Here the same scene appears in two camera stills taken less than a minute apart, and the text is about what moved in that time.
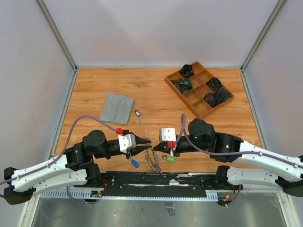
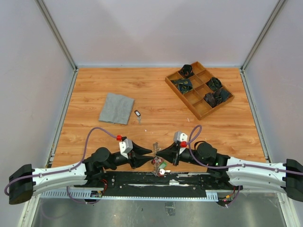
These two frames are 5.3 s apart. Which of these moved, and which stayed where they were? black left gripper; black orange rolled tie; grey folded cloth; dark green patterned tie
Moved: black left gripper
Stayed: dark green patterned tie; black orange rolled tie; grey folded cloth
